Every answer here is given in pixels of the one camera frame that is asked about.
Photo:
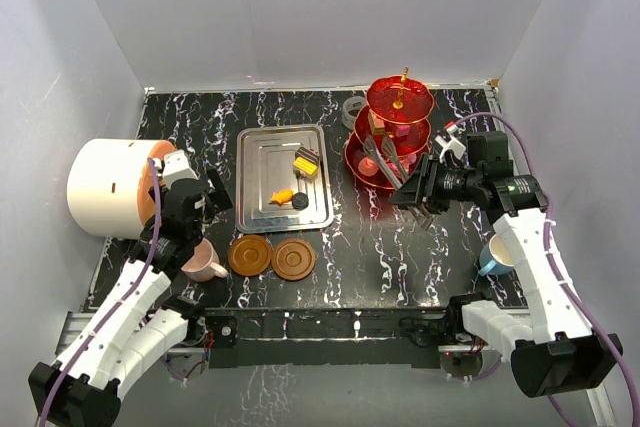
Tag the brown chocolate layered cake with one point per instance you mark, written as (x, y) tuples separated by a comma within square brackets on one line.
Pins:
[(308, 154)]

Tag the green striped macaron cake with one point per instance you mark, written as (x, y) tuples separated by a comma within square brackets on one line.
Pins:
[(376, 124)]

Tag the orange fish shaped pastry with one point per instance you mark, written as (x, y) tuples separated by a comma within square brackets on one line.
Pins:
[(282, 197)]

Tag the brown wooden coaster right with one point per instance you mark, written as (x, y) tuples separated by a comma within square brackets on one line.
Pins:
[(293, 259)]

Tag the silver metal serving tongs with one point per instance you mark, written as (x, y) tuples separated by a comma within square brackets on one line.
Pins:
[(395, 174)]

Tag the aluminium frame rail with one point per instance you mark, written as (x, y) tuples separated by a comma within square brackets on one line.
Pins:
[(559, 318)]

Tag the clear tape roll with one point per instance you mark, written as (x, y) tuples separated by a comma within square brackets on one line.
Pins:
[(350, 110)]

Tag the yellow orange cake piece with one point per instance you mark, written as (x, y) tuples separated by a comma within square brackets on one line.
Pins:
[(304, 168)]

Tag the brown wooden coaster left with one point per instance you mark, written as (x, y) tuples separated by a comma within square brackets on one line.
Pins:
[(250, 255)]

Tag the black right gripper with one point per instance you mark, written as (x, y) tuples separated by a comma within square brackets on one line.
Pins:
[(420, 192)]

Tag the pink roll cake top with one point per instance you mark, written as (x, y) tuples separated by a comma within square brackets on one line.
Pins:
[(368, 167)]

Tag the pink square cake block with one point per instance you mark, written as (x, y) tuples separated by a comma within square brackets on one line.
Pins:
[(402, 130)]

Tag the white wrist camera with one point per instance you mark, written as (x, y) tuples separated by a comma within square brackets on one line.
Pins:
[(449, 143), (176, 166)]

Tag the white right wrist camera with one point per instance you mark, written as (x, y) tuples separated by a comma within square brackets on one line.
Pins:
[(449, 143)]

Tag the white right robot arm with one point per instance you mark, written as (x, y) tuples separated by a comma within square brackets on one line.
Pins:
[(476, 315)]

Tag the brown wooden coaster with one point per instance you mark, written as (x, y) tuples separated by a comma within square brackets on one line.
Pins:
[(293, 259), (250, 255)]

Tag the blue ceramic cup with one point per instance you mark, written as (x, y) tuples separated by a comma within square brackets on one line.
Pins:
[(495, 259)]

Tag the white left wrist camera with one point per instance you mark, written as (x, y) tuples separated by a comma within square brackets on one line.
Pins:
[(176, 166)]

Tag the dark chocolate cookie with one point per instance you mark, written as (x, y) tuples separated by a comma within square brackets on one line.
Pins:
[(300, 201)]

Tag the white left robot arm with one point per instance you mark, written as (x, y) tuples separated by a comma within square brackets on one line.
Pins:
[(88, 381)]

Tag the pink ceramic cup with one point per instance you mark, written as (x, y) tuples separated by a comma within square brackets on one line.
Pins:
[(205, 264)]

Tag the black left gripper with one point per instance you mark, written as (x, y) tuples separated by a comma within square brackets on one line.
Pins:
[(217, 197)]

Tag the silver metal tray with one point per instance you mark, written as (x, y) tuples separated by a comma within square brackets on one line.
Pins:
[(265, 165)]

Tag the white cylindrical drum container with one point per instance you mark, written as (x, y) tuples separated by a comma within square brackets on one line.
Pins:
[(108, 186)]

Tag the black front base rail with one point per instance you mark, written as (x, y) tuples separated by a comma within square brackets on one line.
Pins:
[(423, 338)]

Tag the red three-tier cake stand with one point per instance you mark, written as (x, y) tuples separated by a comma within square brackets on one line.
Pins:
[(396, 99)]

